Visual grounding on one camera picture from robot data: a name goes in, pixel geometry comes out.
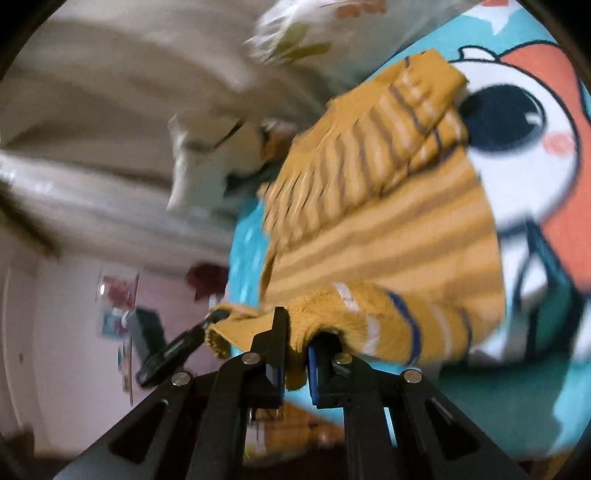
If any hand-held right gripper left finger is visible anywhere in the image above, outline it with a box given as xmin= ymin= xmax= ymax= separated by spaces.
xmin=55 ymin=307 xmax=290 ymax=480

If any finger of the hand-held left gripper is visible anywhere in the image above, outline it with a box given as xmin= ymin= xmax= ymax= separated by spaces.
xmin=135 ymin=309 xmax=231 ymax=388

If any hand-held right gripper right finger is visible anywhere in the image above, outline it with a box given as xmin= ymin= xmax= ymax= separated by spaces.
xmin=307 ymin=334 xmax=532 ymax=480

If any yellow striped knit sweater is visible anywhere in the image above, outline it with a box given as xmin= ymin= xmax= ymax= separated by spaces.
xmin=205 ymin=48 xmax=507 ymax=393

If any dark red hanging cloth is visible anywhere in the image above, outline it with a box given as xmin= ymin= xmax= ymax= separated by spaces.
xmin=185 ymin=262 xmax=230 ymax=302

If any white crumpled cloth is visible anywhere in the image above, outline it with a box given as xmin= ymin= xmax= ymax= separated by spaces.
xmin=165 ymin=113 xmax=278 ymax=214

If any beige quilt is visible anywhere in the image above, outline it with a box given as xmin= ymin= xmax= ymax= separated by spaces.
xmin=0 ymin=7 xmax=328 ymax=158

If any teal cartoon printed blanket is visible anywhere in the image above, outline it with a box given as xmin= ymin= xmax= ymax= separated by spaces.
xmin=226 ymin=0 xmax=591 ymax=462

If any white floral pillow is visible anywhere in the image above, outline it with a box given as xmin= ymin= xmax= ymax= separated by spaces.
xmin=245 ymin=0 xmax=483 ymax=95

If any wall poster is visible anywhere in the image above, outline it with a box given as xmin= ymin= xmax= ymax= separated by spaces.
xmin=96 ymin=271 xmax=140 ymax=343

